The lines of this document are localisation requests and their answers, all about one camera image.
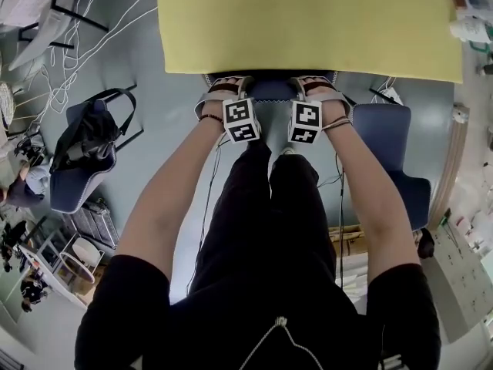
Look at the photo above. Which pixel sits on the white round stool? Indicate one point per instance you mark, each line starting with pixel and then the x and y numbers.
pixel 86 254

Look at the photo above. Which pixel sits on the wooden plank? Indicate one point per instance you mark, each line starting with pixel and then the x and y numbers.
pixel 448 168

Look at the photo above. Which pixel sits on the white power strip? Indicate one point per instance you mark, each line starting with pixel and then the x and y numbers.
pixel 390 93

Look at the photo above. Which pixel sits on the grey mesh crate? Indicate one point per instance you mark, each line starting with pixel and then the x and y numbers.
pixel 96 222

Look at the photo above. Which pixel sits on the person's white shoe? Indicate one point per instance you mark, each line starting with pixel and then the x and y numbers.
pixel 287 151

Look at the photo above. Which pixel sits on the white plastic container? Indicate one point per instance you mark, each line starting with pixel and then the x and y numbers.
pixel 470 27

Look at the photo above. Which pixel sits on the person's right hand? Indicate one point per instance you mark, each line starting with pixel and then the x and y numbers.
pixel 316 85

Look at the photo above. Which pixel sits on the person's black trousers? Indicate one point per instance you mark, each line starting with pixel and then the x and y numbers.
pixel 265 222

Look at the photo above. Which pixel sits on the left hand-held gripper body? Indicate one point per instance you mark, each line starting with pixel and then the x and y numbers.
pixel 240 120

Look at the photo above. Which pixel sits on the blue chair with grey back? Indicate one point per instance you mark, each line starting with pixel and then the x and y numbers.
pixel 269 91

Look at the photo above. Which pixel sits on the black handbag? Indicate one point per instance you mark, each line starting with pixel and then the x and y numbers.
pixel 86 137

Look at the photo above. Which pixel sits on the person's left hand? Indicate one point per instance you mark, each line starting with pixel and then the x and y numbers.
pixel 230 83

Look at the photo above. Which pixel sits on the yellow table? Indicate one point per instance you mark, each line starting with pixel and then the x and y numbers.
pixel 308 25

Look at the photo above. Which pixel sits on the person's right forearm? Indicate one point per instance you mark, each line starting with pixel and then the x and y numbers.
pixel 369 195

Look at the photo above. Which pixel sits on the person's black shirt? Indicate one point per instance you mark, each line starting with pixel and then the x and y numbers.
pixel 246 334

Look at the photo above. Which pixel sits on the black metal frame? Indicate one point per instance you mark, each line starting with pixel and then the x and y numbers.
pixel 73 8

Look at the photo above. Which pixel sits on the cardboard box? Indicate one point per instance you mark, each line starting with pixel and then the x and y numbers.
pixel 346 241

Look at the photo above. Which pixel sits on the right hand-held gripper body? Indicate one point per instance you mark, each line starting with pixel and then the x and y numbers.
pixel 306 120

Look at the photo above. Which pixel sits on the person's left forearm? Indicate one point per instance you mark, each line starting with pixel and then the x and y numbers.
pixel 173 191

